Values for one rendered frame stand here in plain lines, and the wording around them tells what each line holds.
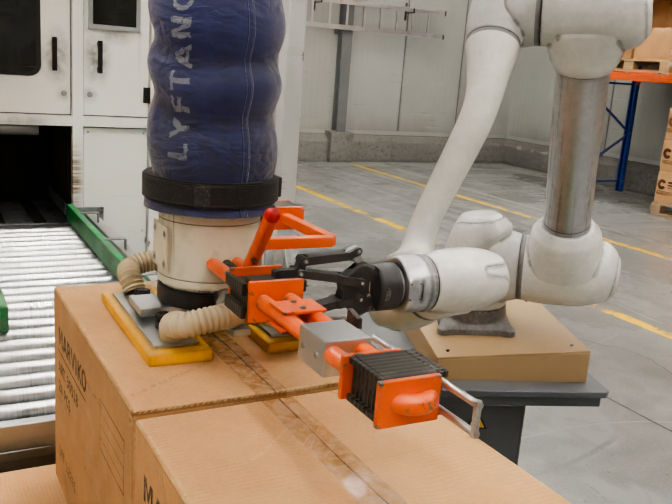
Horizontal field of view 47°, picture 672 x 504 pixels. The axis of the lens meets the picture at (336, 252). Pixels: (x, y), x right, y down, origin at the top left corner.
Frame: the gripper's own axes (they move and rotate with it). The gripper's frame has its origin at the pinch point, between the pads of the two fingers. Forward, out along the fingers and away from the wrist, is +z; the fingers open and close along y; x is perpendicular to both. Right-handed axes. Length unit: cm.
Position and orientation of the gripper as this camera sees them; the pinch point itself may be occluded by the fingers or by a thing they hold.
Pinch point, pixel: (270, 294)
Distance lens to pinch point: 111.6
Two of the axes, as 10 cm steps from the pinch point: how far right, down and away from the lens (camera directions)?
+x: -4.6, -2.4, 8.6
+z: -8.9, 0.5, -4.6
